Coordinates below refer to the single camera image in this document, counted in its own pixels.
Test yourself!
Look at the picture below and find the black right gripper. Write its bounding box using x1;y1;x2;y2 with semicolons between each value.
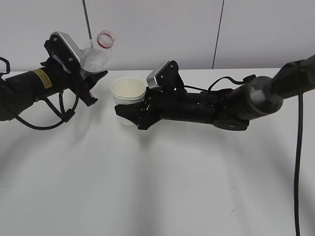
115;88;172;130

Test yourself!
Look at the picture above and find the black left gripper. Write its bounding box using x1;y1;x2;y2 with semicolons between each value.
53;62;108;107

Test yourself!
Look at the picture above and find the white paper cup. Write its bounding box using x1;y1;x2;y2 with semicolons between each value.
110;77;147;126

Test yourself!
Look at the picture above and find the clear plastic water bottle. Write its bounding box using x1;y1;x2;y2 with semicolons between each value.
82;30;115;74

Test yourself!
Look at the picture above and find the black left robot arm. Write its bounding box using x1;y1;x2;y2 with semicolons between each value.
0;62;108;121

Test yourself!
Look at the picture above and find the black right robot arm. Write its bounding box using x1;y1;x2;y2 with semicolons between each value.
115;57;315;131

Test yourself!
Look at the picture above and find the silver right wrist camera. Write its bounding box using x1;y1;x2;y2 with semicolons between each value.
146;60;184;91

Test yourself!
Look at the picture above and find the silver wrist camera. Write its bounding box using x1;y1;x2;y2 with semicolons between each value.
44;31;85;73
146;60;184;91

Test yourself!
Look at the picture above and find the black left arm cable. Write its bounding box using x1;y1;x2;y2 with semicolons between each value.
0;57;82;130

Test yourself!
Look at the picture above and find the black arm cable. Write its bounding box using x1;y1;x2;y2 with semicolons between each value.
0;57;82;130
183;59;307;236

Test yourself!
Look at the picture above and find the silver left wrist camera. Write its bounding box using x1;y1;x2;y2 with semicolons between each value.
44;31;85;73

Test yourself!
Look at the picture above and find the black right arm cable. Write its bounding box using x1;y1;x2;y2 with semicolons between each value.
183;59;307;236

